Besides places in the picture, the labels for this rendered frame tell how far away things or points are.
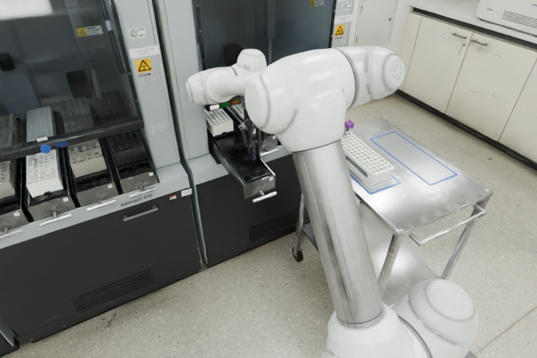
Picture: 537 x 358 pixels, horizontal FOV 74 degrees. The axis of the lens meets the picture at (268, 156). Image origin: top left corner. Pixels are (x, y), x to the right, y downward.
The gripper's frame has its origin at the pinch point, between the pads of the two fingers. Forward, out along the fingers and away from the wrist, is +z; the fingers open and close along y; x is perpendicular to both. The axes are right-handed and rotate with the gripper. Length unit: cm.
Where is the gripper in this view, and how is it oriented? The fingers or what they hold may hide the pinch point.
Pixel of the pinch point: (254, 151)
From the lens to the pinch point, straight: 144.2
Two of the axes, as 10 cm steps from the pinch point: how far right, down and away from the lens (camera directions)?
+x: 4.8, 5.2, -7.0
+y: -8.8, 2.9, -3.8
